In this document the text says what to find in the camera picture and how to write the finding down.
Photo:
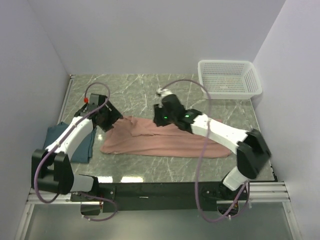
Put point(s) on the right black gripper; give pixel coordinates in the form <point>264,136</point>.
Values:
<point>157,119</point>

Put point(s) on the aluminium frame rail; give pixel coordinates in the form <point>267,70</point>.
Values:
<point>260,192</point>

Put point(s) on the pink t shirt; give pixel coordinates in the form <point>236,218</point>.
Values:
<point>140,136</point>

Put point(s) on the black base beam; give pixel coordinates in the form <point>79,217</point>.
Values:
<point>156,196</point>

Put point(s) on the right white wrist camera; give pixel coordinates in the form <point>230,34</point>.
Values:
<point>163,92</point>

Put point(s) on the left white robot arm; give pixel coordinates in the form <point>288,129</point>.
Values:
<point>51,169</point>

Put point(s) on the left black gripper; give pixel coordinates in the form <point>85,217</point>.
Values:
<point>114,115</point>

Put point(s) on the white plastic basket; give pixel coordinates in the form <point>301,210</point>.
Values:
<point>229,79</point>

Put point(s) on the folded blue t shirt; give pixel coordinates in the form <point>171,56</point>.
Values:
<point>84,151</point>

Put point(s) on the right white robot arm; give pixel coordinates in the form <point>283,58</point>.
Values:
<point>250,148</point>

